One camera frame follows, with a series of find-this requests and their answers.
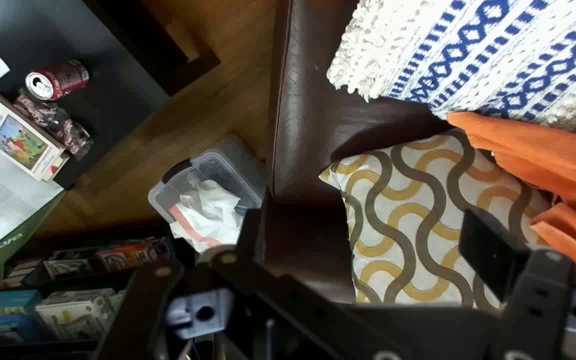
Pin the white illustrated card box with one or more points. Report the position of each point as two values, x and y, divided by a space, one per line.
19 137

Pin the brown leather sofa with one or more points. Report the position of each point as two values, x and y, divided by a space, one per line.
300 101

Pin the orange towel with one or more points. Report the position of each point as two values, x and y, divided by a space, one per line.
554 166

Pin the red game box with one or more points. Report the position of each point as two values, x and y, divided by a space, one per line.
135 255

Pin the large white green box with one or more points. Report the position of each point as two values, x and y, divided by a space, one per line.
1 207

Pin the clear plastic storage bin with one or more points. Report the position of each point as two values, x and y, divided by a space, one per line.
228 166

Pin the dark red snack wrapper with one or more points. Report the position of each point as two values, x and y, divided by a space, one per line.
68 130

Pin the dark game box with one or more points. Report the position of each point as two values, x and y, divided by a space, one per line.
74 263

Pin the blue white fringed pillow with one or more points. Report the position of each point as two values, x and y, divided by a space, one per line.
500 52

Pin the pale game box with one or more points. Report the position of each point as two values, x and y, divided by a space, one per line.
79 313

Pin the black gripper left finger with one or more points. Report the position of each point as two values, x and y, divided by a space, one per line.
251 233

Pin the black TV stand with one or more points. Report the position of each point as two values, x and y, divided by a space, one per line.
74 233

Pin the black coffee table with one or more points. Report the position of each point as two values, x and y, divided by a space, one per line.
100 40

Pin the wavy pattern cream pillow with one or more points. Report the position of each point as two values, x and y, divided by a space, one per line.
400 220

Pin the white crumpled cloth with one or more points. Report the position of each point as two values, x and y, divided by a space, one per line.
211 210

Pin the red soda can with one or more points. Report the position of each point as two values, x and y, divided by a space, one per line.
59 80

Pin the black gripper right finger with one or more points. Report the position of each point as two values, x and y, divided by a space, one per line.
495 252

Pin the colourful game box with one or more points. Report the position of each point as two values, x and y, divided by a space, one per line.
1 317

